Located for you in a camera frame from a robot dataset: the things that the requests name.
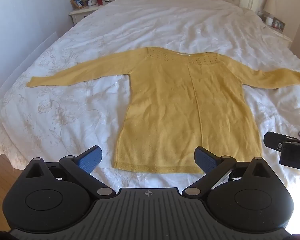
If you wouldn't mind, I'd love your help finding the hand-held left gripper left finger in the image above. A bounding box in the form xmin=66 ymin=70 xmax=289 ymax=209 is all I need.
xmin=25 ymin=145 xmax=117 ymax=198

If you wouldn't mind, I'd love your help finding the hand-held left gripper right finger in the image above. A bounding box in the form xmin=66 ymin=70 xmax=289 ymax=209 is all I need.
xmin=181 ymin=147 xmax=274 ymax=197

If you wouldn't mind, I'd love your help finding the yellow knit sweater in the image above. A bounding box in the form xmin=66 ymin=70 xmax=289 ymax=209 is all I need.
xmin=27 ymin=46 xmax=300 ymax=174

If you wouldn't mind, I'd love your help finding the white nightstand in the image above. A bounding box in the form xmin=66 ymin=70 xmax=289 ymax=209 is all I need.
xmin=257 ymin=11 xmax=293 ymax=48
xmin=69 ymin=1 xmax=108 ymax=25

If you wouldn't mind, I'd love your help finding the white table lamp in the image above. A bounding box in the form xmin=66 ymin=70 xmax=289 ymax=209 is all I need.
xmin=264 ymin=0 xmax=278 ymax=18

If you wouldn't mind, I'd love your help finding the white floral bedspread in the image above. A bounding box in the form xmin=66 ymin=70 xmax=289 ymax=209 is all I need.
xmin=0 ymin=0 xmax=300 ymax=198

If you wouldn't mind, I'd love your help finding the wooden photo frame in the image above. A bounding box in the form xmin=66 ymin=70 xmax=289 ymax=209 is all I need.
xmin=70 ymin=0 xmax=88 ymax=10

